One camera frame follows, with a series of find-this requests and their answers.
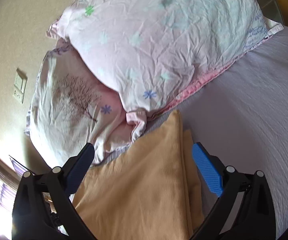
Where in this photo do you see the tan cloth garment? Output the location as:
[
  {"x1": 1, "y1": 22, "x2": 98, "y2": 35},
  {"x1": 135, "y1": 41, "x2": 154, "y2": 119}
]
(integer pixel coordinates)
[{"x1": 73, "y1": 111, "x2": 204, "y2": 239}]

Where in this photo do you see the open laptop on desk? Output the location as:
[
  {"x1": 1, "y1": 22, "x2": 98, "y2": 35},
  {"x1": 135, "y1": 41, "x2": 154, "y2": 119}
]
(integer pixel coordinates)
[{"x1": 9, "y1": 156, "x2": 35, "y2": 177}]

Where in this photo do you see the lavender bed sheet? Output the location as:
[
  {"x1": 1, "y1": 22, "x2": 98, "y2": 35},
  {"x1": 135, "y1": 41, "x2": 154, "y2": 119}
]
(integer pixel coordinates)
[{"x1": 93, "y1": 27, "x2": 288, "y2": 240}]

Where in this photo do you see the white tree-print lower pillow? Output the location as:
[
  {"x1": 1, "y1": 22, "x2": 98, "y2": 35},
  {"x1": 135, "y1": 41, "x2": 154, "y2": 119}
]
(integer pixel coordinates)
[{"x1": 29, "y1": 39, "x2": 147, "y2": 167}]

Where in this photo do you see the pink floral top pillow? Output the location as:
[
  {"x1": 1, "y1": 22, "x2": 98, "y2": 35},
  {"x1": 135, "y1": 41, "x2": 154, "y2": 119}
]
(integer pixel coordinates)
[{"x1": 46, "y1": 0, "x2": 284, "y2": 117}]

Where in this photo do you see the beige wall switch plate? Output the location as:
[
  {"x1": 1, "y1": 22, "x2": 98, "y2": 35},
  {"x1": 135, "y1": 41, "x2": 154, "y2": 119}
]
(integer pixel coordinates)
[{"x1": 12, "y1": 68, "x2": 27, "y2": 104}]

